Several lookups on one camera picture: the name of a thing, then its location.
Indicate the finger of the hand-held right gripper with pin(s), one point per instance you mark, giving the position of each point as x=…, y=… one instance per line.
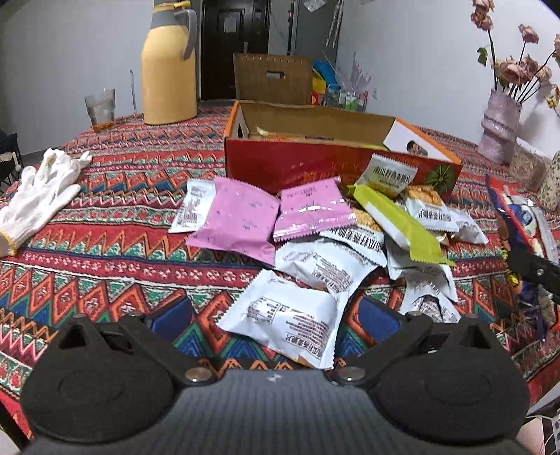
x=531, y=267

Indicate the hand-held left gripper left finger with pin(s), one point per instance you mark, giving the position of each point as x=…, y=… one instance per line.
x=175, y=317

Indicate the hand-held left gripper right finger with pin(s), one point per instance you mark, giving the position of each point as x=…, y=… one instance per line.
x=378, y=323

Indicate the red blue snack bag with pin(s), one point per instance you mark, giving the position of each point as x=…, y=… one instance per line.
x=523, y=218

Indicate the pile of white snack packets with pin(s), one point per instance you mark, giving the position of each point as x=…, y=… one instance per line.
x=284, y=319

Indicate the green snack packet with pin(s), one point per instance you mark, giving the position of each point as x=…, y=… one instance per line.
x=400, y=223

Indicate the pink snack packet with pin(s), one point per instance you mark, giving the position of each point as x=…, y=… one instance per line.
x=234, y=218
x=313, y=210

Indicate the red cardboard snack box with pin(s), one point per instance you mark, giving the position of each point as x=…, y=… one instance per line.
x=306, y=164

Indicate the purple snack bag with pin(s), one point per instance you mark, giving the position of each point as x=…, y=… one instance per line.
x=540, y=310

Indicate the floral patterned container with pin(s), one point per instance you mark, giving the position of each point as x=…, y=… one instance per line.
x=550, y=183

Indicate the beige patterned tissue box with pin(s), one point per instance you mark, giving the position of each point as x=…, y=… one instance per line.
x=527, y=168

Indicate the pink ribbed vase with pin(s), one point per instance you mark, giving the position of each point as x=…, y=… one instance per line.
x=498, y=127

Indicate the dried pink flowers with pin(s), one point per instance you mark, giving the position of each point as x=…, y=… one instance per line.
x=514, y=70

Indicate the glass cup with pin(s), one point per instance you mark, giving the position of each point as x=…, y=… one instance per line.
x=100, y=109

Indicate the black folding chair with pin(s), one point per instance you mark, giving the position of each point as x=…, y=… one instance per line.
x=8, y=153

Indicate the yellow thermos jug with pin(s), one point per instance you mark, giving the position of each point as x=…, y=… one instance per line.
x=168, y=74

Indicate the wooden chair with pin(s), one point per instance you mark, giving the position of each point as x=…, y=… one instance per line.
x=258, y=87

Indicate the yellow bag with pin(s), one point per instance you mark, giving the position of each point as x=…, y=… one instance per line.
x=318, y=85

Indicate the purple decorative feathers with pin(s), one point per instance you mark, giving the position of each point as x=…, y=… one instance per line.
x=359, y=74

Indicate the dark entrance door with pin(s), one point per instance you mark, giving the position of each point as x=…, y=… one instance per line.
x=236, y=52

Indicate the white folded umbrella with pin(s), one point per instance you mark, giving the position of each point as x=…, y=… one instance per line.
x=334, y=26

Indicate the clear plastic bag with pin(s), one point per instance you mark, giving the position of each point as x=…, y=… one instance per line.
x=313, y=4

